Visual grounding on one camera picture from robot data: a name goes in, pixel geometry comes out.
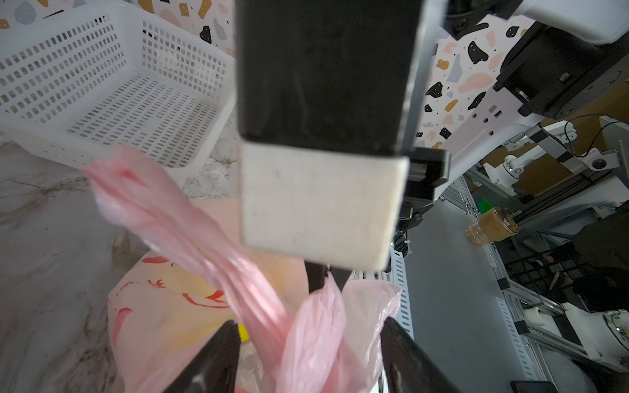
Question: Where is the yellow banana bunch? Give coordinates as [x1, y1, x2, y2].
[238, 324, 249, 343]

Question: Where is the brown lidded jar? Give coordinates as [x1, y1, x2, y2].
[465, 207, 519, 247]

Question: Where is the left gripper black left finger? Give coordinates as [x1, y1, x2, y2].
[165, 320, 242, 393]

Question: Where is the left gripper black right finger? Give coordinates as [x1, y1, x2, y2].
[380, 317, 460, 393]

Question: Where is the white plastic basket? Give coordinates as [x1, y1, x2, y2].
[1, 2, 236, 184]

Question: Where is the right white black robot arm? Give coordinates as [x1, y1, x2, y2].
[285, 1, 628, 201]

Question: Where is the aluminium front rail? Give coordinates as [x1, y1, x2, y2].
[342, 248, 414, 392]

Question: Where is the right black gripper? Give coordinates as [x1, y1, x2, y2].
[305, 147, 451, 293]

